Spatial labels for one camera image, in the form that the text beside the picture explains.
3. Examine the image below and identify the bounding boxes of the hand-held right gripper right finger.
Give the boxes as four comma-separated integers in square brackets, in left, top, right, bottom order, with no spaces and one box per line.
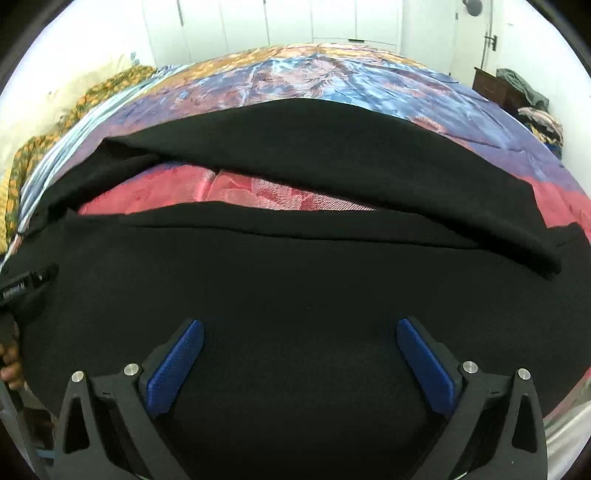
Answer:
[396,316,549,480]

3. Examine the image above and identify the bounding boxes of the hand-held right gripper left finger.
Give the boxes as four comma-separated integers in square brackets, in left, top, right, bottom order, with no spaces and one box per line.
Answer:
[51,318,206,480]

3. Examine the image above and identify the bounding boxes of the black pants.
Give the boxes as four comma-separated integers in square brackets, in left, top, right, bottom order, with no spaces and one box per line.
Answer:
[0,98,591,480]

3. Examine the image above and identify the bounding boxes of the person's left hand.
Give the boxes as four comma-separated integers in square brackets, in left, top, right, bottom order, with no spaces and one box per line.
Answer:
[0,340,25,389]

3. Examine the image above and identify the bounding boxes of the cream pillow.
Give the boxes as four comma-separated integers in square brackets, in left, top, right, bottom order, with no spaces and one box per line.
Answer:
[0,53,139,176]

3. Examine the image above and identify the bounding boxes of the yellow floral cloth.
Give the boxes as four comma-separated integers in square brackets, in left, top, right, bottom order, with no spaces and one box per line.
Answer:
[0,65,158,254]

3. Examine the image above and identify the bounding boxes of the pile of patterned clothes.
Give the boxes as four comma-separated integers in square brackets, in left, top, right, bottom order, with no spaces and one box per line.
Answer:
[517,106,565,160]

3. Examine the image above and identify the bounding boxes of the dark wooden cabinet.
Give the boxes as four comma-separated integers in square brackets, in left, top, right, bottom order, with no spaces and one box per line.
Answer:
[473,67,532,114]

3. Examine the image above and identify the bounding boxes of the grey-green cloth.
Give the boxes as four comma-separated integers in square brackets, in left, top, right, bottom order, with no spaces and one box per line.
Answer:
[496,68,550,112]

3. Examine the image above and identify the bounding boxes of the colourful satin printed blanket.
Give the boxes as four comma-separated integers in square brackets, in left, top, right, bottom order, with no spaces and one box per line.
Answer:
[0,41,591,259]

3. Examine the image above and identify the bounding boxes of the white door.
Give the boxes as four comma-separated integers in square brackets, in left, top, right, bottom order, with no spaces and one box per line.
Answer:
[450,0,506,81]

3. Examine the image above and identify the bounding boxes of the white wardrobe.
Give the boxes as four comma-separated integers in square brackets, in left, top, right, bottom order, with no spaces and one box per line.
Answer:
[141,0,403,49]

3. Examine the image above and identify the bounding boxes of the black door handle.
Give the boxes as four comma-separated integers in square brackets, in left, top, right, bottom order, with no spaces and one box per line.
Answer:
[480,33,499,70]

